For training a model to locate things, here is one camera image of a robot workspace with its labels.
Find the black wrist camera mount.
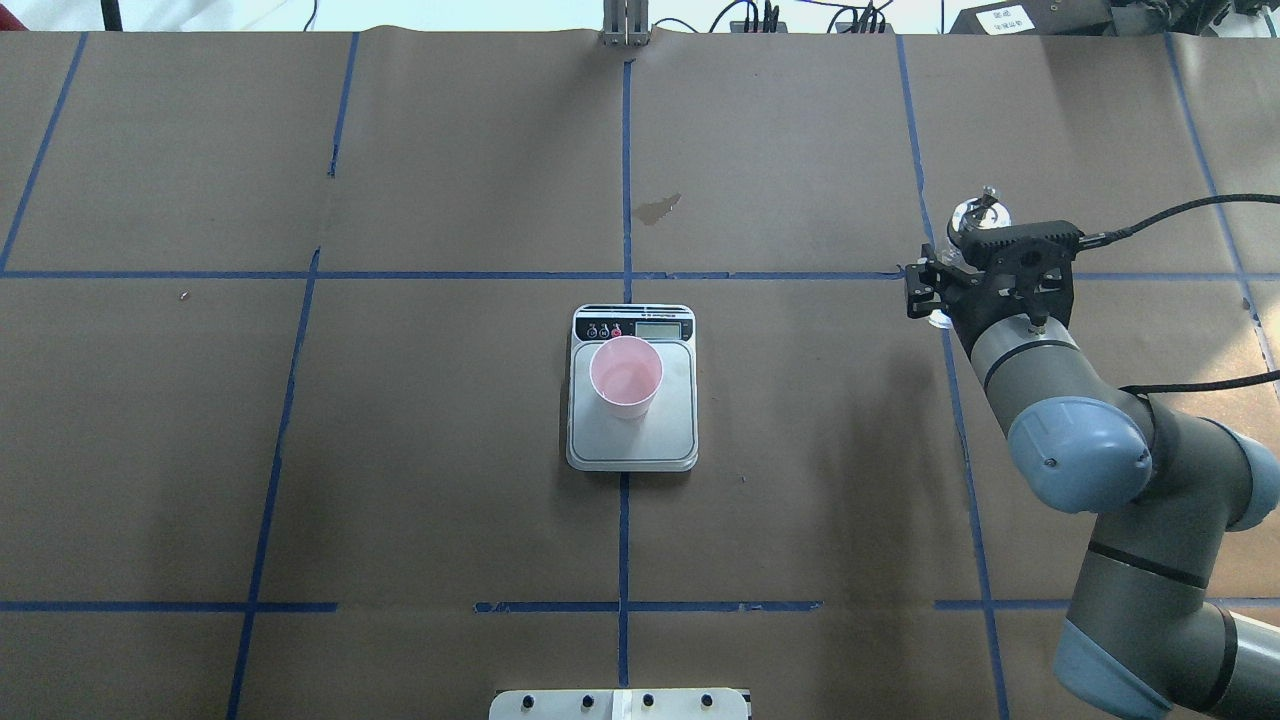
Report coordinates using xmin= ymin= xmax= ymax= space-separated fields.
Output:
xmin=957 ymin=220 xmax=1085 ymax=327

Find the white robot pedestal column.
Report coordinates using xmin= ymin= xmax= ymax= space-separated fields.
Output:
xmin=488 ymin=687 xmax=753 ymax=719

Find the black box with label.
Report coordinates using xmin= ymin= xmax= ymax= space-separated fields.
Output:
xmin=946 ymin=1 xmax=1114 ymax=36

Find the pink paper cup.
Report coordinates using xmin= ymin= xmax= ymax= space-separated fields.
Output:
xmin=588 ymin=336 xmax=664 ymax=420

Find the silver digital kitchen scale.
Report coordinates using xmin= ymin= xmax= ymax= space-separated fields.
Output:
xmin=564 ymin=304 xmax=700 ymax=473

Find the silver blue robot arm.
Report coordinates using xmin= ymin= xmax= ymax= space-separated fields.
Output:
xmin=905 ymin=200 xmax=1279 ymax=719

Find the aluminium frame post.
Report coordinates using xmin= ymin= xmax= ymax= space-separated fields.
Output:
xmin=599 ymin=0 xmax=652 ymax=47

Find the clear glass sauce bottle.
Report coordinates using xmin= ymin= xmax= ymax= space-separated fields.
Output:
xmin=934 ymin=184 xmax=1012 ymax=273

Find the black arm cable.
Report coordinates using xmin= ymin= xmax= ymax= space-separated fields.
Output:
xmin=1080 ymin=192 xmax=1280 ymax=396

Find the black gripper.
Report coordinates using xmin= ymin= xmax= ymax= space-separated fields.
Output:
xmin=905 ymin=215 xmax=1073 ymax=346

